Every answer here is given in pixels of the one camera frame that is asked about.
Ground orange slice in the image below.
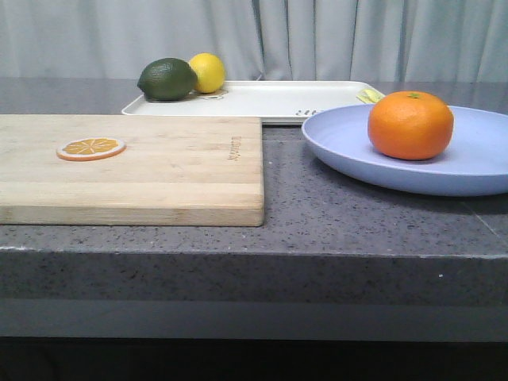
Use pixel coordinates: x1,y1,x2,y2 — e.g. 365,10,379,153
56,137,127,161

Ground dark green lime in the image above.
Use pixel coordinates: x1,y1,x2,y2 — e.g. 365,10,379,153
137,58,198,102

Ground wooden cutting board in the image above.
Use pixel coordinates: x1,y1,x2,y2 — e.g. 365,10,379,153
1,114,264,226

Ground orange fruit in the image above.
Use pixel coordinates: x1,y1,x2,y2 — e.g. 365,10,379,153
368,90,454,160

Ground yellow lemon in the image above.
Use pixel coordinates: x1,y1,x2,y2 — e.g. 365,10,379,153
189,52,225,94

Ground cream rectangular tray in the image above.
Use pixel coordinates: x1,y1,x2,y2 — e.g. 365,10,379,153
122,81,383,125

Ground light blue round plate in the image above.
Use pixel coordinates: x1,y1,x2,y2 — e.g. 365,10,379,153
301,103,508,198

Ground grey curtain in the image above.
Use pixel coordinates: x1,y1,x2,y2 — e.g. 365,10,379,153
1,1,507,83

